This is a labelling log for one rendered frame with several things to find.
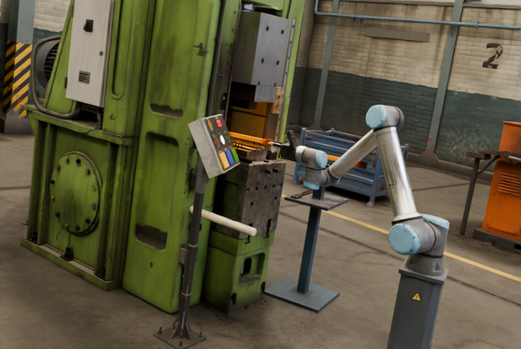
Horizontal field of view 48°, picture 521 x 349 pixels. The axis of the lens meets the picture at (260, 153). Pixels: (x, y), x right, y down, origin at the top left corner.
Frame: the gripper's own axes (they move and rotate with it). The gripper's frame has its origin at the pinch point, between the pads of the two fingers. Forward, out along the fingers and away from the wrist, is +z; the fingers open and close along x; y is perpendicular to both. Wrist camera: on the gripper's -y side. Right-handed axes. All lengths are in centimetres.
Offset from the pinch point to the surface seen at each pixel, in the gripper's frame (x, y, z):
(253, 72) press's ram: -17.5, -38.5, 7.9
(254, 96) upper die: -12.6, -25.1, 7.9
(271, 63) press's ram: -1.3, -45.1, 7.9
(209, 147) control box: -71, -2, -14
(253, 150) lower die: -5.9, 6.7, 7.2
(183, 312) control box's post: -59, 90, -3
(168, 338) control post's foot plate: -65, 104, -1
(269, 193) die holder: 8.3, 32.3, 1.0
